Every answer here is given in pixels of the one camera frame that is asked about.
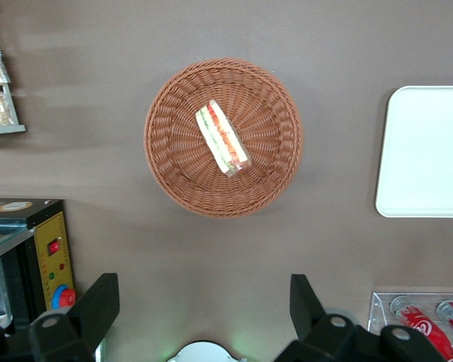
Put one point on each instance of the black food warmer yellow panel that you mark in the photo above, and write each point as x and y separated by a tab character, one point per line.
54	226

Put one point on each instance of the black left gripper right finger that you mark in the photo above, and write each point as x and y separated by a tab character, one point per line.
317	332

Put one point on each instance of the clear acrylic bottle rack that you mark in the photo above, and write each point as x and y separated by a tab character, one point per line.
377	309

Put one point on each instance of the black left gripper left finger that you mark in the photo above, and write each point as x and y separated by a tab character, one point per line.
79	324

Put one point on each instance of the round brown wicker basket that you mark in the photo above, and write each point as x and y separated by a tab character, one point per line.
181	158

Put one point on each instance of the red rocker switch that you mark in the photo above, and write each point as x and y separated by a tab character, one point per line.
54	247

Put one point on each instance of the triangle sandwich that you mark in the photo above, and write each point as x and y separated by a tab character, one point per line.
222	137

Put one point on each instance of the glass warmer cover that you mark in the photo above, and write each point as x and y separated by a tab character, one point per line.
4	241

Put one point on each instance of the beige plastic tray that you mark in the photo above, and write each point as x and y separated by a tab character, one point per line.
426	151

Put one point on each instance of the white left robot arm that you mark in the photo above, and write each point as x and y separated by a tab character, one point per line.
204	354

